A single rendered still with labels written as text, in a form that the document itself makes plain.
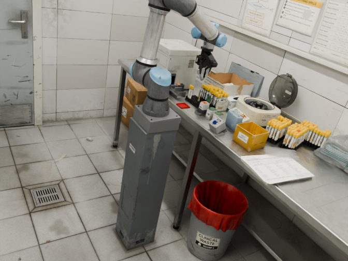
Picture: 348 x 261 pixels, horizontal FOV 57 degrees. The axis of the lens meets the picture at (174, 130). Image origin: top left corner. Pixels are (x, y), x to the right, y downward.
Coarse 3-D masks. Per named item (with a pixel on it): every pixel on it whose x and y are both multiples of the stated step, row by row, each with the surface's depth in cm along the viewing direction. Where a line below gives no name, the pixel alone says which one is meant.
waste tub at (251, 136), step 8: (240, 128) 174; (248, 128) 184; (256, 128) 181; (240, 136) 175; (248, 136) 170; (256, 136) 169; (264, 136) 173; (240, 144) 176; (248, 144) 171; (256, 144) 173; (264, 144) 178
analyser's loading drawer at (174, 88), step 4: (176, 84) 224; (172, 88) 224; (176, 88) 219; (180, 88) 221; (172, 92) 221; (176, 92) 220; (180, 92) 216; (184, 92) 218; (180, 96) 218; (184, 96) 219
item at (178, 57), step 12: (168, 48) 218; (180, 48) 223; (192, 48) 229; (156, 60) 233; (168, 60) 219; (180, 60) 224; (192, 60) 230; (180, 72) 229; (192, 72) 235; (180, 84) 232; (192, 84) 241
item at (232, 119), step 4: (228, 112) 192; (232, 112) 190; (228, 116) 192; (232, 116) 189; (236, 116) 186; (240, 116) 187; (228, 120) 192; (232, 120) 189; (236, 120) 185; (240, 120) 186; (228, 124) 192; (232, 124) 189; (228, 128) 191; (232, 128) 189; (232, 132) 188
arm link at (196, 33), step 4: (192, 28) 189; (196, 28) 186; (192, 32) 189; (196, 32) 187; (200, 32) 186; (192, 36) 190; (196, 36) 188; (200, 36) 188; (204, 36) 186; (204, 40) 189
